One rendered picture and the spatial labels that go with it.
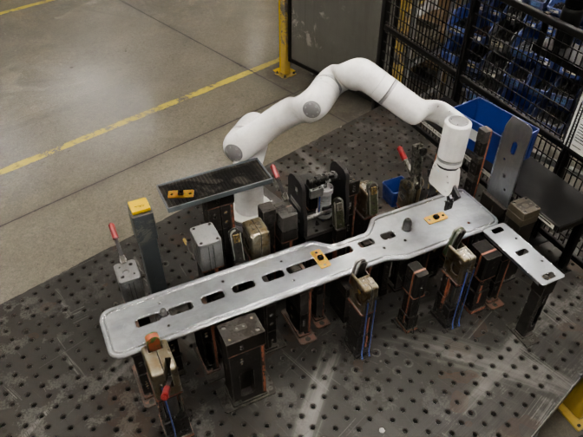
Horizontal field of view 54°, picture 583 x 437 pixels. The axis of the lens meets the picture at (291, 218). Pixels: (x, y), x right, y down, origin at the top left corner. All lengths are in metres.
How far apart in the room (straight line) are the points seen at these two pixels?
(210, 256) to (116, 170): 2.36
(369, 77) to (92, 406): 1.35
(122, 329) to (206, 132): 2.80
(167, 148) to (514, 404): 3.02
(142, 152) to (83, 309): 2.16
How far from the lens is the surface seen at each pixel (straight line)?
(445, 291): 2.05
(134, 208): 1.88
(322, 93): 1.85
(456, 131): 1.83
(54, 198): 3.99
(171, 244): 2.41
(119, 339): 1.74
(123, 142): 4.38
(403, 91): 1.82
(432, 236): 2.01
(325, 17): 4.55
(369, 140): 2.99
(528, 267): 2.00
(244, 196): 2.27
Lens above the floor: 2.33
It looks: 41 degrees down
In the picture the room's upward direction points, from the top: straight up
